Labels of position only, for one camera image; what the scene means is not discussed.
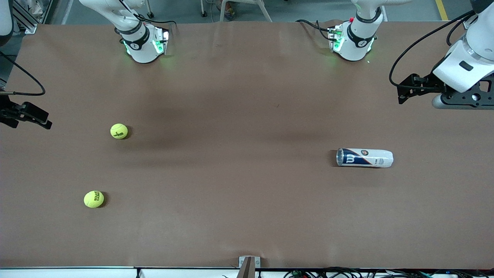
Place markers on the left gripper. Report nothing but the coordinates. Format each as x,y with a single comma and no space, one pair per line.
428,83

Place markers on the yellow Wilson tennis ball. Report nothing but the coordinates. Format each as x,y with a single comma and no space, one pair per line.
119,131

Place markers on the clear tennis ball can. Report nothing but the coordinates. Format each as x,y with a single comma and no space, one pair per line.
366,158

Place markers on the yellow Roland Garros tennis ball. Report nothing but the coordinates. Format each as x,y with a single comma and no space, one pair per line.
93,199

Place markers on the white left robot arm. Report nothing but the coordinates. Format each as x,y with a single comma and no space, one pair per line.
357,46

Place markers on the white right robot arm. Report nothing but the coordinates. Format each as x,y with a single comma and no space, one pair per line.
142,50

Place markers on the chair leg with caster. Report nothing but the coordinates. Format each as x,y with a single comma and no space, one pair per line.
149,14

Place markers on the paper table cover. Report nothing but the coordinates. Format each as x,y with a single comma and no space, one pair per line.
247,96

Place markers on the patterned shoe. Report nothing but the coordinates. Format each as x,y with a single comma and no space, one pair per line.
229,11

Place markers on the aluminium frame profile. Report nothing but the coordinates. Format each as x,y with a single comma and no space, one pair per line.
29,26
468,24

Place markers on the white stool frame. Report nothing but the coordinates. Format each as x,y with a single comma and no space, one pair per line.
265,11

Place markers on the metal table edge bracket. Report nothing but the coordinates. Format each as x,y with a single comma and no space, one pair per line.
249,266

